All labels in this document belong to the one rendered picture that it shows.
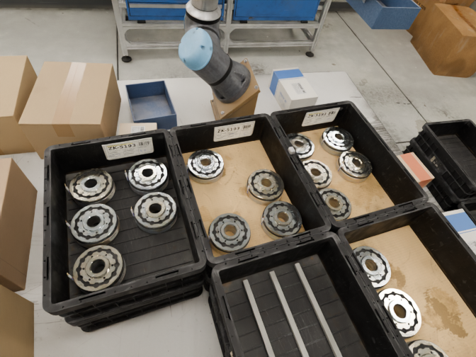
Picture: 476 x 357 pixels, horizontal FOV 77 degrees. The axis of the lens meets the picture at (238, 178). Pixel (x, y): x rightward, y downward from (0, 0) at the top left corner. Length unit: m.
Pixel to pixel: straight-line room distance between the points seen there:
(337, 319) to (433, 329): 0.22
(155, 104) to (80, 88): 0.29
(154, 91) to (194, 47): 0.35
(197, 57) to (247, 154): 0.33
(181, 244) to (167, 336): 0.22
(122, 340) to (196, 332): 0.17
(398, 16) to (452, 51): 2.33
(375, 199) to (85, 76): 1.00
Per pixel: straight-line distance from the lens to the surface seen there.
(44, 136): 1.07
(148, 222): 0.75
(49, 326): 0.90
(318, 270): 0.79
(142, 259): 0.75
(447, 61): 3.57
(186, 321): 0.84
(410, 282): 0.89
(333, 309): 0.77
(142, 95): 1.29
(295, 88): 1.28
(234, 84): 1.06
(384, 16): 1.18
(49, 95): 1.12
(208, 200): 0.81
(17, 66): 1.27
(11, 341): 0.81
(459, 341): 0.91
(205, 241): 0.65
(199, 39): 1.00
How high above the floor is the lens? 1.52
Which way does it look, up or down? 54 degrees down
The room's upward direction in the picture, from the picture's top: 12 degrees clockwise
